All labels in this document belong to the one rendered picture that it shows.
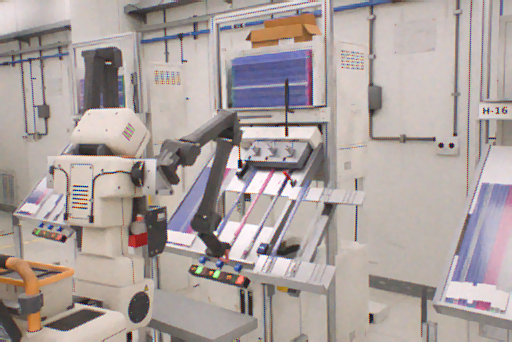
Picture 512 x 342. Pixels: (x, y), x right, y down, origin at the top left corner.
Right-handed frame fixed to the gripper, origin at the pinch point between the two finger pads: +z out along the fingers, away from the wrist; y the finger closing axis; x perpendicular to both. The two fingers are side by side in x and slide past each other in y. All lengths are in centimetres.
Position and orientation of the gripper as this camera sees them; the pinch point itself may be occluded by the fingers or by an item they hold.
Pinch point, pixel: (227, 260)
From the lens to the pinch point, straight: 228.3
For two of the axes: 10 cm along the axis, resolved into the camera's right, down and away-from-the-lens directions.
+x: -4.6, 7.3, -5.0
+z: 4.6, 6.8, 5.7
